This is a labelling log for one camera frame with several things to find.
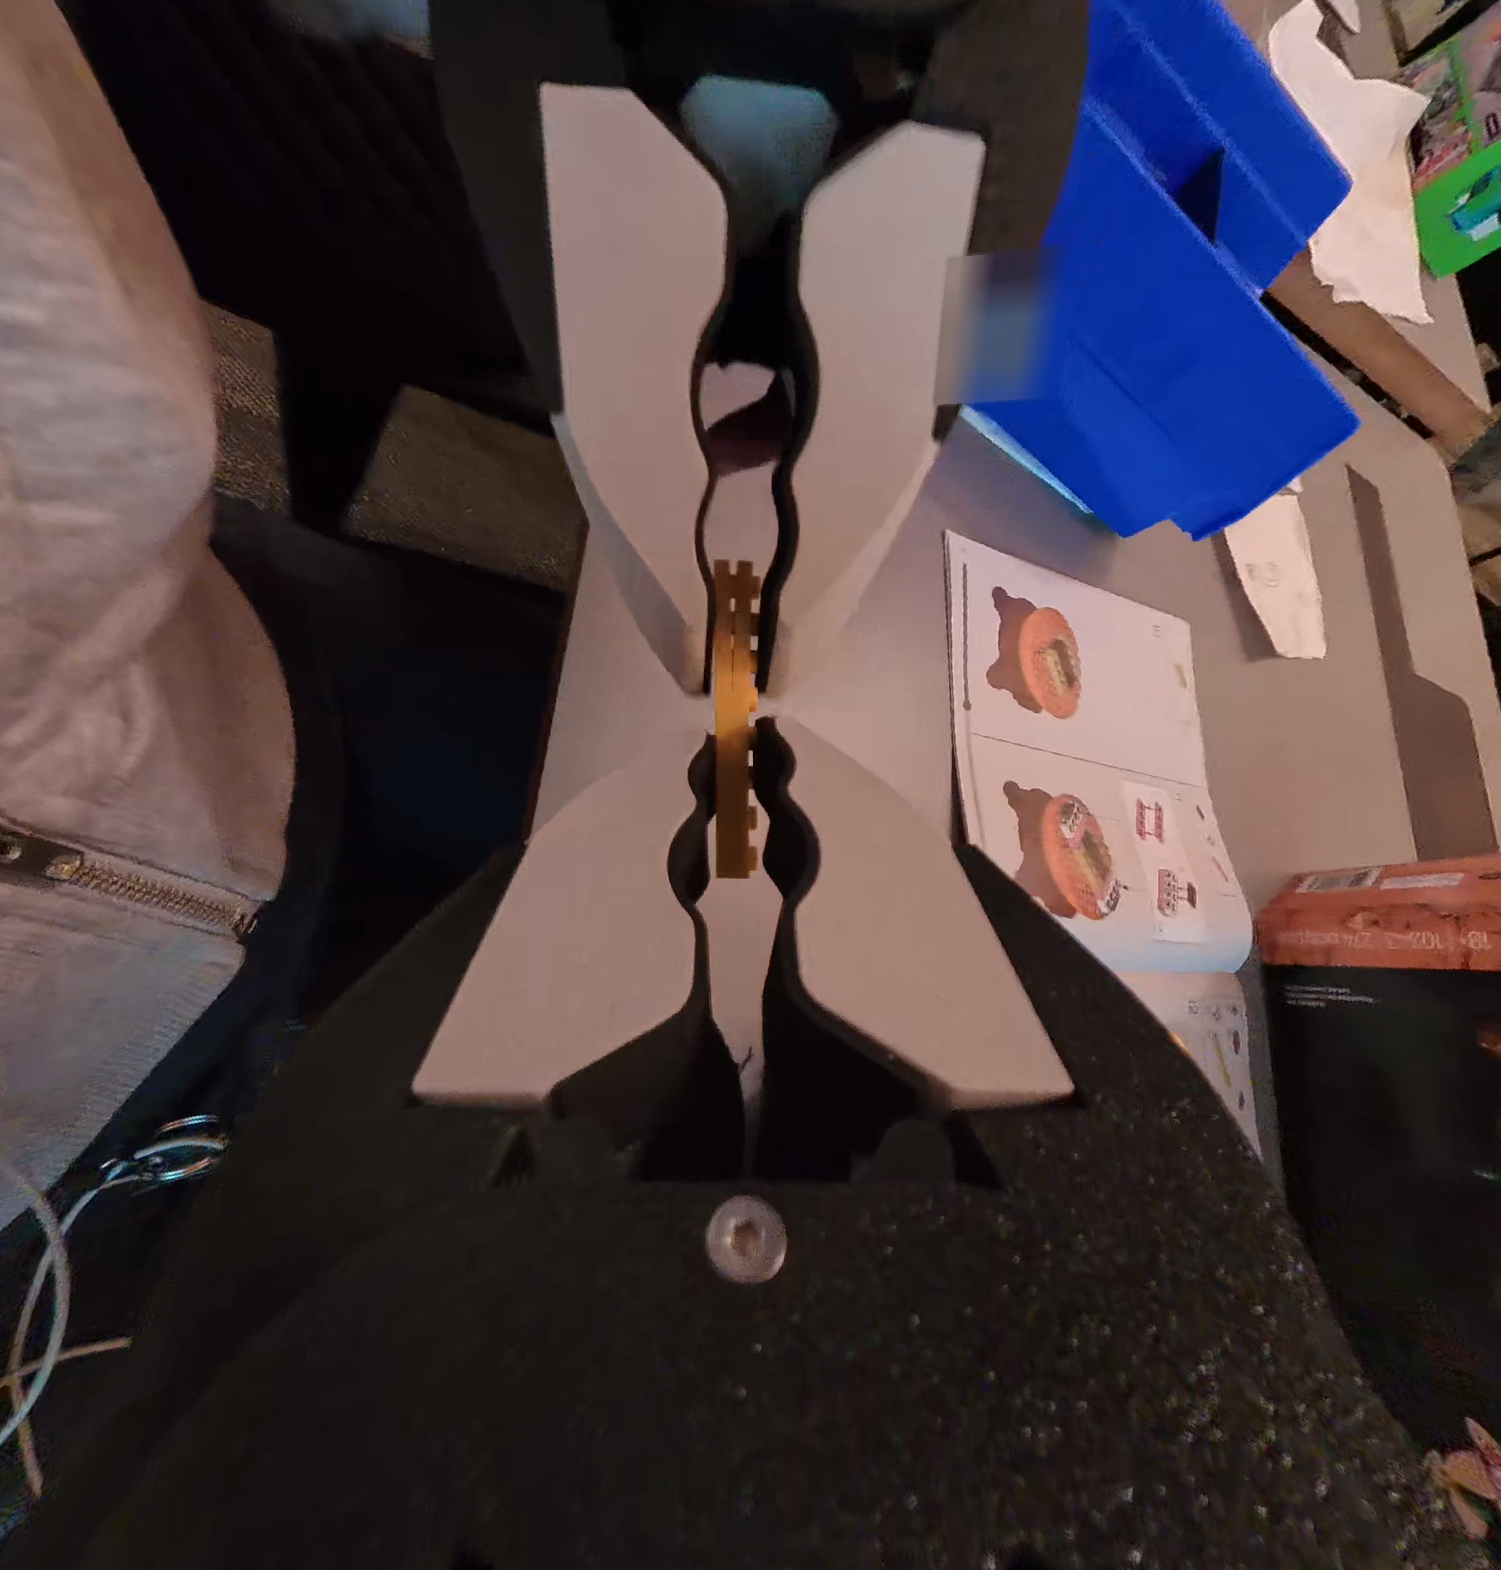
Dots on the toy instruction sheet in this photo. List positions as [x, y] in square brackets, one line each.
[1106, 737]

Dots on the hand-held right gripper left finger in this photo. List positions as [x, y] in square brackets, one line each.
[566, 970]

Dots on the black orchid picture box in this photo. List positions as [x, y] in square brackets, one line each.
[1375, 1105]

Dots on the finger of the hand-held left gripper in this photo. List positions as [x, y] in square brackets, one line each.
[628, 307]
[885, 307]

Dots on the green toy box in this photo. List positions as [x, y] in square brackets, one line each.
[1486, 185]

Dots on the grey desk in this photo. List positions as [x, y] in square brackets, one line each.
[1314, 761]

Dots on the narrow yellow toy plate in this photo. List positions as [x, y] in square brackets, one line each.
[736, 761]

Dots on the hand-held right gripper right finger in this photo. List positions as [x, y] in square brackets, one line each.
[922, 970]

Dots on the printed white paper slip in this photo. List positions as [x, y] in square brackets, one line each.
[1277, 577]

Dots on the blue plastic bin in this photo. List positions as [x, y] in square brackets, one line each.
[1167, 307]

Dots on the white paper sheet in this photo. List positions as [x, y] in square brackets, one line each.
[1363, 185]

